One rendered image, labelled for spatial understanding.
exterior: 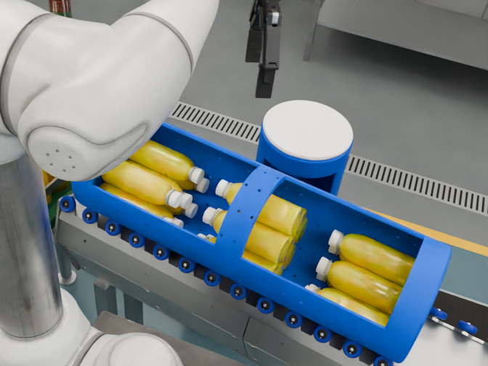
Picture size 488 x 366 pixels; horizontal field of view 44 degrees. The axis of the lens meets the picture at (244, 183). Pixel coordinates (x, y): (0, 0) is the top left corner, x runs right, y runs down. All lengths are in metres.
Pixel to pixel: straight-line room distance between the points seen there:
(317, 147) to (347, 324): 0.64
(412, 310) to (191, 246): 0.50
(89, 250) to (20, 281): 0.82
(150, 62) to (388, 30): 3.49
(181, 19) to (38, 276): 0.43
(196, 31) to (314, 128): 1.20
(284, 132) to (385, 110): 2.06
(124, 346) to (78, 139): 0.53
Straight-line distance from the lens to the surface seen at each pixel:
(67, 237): 1.73
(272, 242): 1.36
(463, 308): 2.71
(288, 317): 1.46
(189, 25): 0.68
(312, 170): 1.77
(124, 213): 1.46
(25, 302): 0.94
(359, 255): 1.41
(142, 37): 0.62
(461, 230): 3.23
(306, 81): 3.90
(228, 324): 1.56
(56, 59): 0.59
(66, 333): 1.03
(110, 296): 1.96
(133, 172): 1.48
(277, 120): 1.85
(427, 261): 1.31
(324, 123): 1.88
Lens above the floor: 2.18
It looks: 44 degrees down
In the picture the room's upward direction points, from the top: 8 degrees clockwise
